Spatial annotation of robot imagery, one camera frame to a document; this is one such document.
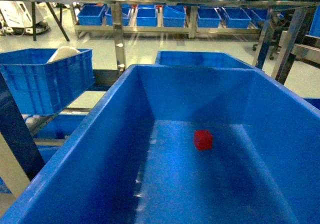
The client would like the red magnetic block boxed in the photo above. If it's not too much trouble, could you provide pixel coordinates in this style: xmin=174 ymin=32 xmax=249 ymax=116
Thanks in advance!
xmin=193 ymin=129 xmax=213 ymax=151

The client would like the blue bin upper left shelf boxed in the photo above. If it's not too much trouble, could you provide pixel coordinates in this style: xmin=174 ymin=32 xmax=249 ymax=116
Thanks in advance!
xmin=0 ymin=48 xmax=95 ymax=116

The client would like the stainless steel shelf rack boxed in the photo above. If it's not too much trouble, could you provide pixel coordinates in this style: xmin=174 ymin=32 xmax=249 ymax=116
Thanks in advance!
xmin=0 ymin=0 xmax=320 ymax=209

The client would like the blue bin behind large bin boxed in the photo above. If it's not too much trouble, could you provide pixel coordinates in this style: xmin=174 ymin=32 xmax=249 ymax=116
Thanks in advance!
xmin=154 ymin=51 xmax=259 ymax=70

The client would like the large blue plastic bin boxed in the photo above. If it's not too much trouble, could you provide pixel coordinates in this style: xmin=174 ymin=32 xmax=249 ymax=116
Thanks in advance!
xmin=0 ymin=65 xmax=320 ymax=223

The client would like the far small blue bin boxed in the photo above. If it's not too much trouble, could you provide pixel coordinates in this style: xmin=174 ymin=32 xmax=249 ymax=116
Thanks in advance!
xmin=136 ymin=8 xmax=158 ymax=27
xmin=221 ymin=8 xmax=252 ymax=29
xmin=162 ymin=6 xmax=186 ymax=28
xmin=104 ymin=6 xmax=132 ymax=26
xmin=77 ymin=5 xmax=105 ymax=26
xmin=197 ymin=8 xmax=221 ymax=28

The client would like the white object in bin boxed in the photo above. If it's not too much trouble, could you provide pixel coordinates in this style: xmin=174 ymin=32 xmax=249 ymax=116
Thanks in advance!
xmin=47 ymin=46 xmax=80 ymax=63

